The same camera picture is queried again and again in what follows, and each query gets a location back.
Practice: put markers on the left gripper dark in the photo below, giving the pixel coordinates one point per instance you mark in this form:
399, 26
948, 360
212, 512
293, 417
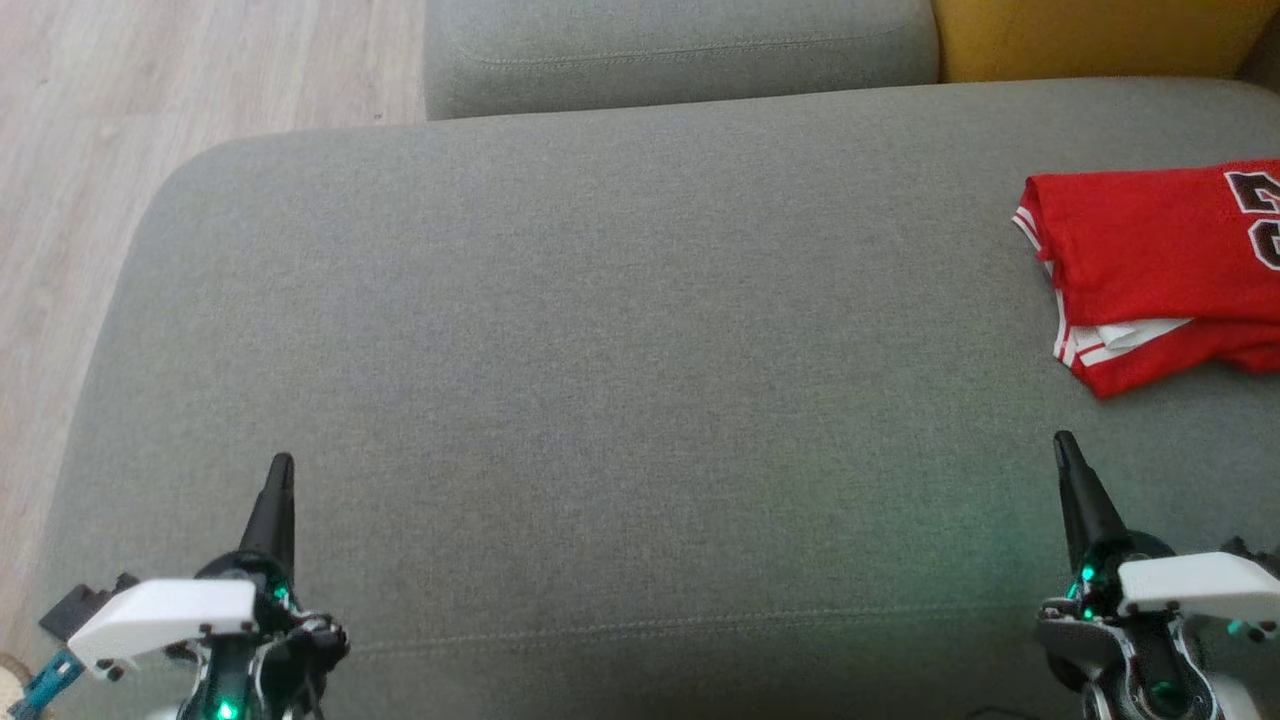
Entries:
290, 630

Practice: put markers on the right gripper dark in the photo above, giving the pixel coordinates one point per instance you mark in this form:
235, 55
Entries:
1100, 585

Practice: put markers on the red white jersey number 23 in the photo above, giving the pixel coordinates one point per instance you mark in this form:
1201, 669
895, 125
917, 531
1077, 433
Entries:
1140, 240

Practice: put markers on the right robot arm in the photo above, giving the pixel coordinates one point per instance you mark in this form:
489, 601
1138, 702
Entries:
1150, 680

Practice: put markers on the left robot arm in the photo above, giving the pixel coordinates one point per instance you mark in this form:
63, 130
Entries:
230, 690

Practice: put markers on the beige woven laundry basket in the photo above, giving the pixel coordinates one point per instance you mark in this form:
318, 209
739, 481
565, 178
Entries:
10, 680

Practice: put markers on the grey sofa seat cushion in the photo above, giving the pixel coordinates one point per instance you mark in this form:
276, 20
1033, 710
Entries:
620, 350

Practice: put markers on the yellow cushion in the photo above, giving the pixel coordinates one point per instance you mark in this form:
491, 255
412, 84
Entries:
1100, 35

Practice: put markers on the brown grey cushion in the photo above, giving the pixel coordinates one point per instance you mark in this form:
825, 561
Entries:
1268, 65

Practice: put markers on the grey sofa back cushion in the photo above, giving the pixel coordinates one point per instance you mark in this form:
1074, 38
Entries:
680, 50

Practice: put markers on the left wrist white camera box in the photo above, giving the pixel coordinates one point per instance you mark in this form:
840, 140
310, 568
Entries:
160, 615

